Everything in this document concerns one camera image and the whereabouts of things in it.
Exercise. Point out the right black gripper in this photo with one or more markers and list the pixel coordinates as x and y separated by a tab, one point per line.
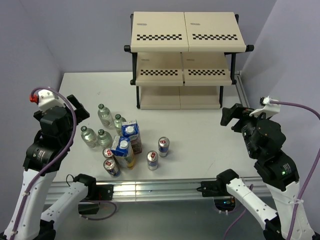
236	110

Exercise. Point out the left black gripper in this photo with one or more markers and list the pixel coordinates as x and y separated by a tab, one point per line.
80	109

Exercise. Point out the clear bottle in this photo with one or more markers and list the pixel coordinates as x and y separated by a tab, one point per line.
105	116
118	120
89	137
104	138

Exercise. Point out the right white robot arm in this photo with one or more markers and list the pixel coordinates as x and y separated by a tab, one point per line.
264	140

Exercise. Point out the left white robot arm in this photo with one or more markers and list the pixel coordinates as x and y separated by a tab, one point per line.
42	162

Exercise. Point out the beige three-tier shelf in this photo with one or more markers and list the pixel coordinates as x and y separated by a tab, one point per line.
183	60

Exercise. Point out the energy drink can hidden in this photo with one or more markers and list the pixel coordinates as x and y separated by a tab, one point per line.
108	154

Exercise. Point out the blue carton maroon side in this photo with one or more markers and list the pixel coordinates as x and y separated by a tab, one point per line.
130	129

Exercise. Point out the blue carton yellow side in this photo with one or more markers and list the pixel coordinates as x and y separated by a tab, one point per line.
122	149

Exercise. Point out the energy drink can front-left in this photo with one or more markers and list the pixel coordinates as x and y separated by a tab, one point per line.
111	167

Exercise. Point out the energy drink can right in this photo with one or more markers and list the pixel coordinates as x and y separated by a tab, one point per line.
163	146

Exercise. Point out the energy drink can centre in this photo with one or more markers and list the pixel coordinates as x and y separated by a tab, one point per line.
152	160

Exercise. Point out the aluminium side rail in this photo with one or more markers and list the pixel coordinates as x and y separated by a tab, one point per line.
240	89

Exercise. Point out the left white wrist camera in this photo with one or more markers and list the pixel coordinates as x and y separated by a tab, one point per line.
46	99

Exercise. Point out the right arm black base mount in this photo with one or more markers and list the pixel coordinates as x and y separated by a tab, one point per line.
214	188

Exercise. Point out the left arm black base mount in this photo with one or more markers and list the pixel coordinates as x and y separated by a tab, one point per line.
103	192

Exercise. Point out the aluminium front rail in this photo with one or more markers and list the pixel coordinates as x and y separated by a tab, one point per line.
155	191

